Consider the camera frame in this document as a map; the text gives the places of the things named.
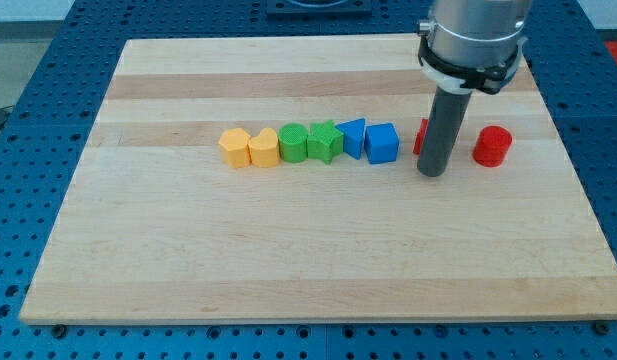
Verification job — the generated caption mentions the red cylinder block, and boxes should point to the red cylinder block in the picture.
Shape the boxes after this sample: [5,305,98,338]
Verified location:
[472,126,513,168]

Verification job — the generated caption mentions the green star block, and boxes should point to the green star block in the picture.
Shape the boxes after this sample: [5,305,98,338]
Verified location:
[307,120,344,164]

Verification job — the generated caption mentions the blue triangle block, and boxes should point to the blue triangle block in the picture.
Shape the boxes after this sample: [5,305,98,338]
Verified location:
[336,118,366,160]

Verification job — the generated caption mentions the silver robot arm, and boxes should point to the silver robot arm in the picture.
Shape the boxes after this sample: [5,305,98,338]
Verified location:
[417,0,532,95]

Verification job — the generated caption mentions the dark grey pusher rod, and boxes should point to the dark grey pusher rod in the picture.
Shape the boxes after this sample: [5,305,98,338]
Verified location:
[417,87,472,177]

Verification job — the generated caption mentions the yellow pentagon block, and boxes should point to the yellow pentagon block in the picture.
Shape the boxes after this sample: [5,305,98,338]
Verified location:
[218,128,251,169]

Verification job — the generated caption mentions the blue cube block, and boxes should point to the blue cube block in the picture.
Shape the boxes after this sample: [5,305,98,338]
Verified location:
[364,123,400,164]

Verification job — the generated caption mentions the wooden board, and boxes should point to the wooden board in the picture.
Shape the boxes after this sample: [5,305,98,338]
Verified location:
[20,34,617,325]

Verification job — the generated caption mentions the red star block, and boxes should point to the red star block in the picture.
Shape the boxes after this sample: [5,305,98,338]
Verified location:
[413,118,429,155]

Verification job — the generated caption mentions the green cylinder block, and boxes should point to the green cylinder block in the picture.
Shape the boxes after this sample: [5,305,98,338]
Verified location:
[278,123,308,163]

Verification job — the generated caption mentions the yellow heart block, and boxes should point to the yellow heart block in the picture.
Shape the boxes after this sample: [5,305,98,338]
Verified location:
[248,128,280,168]

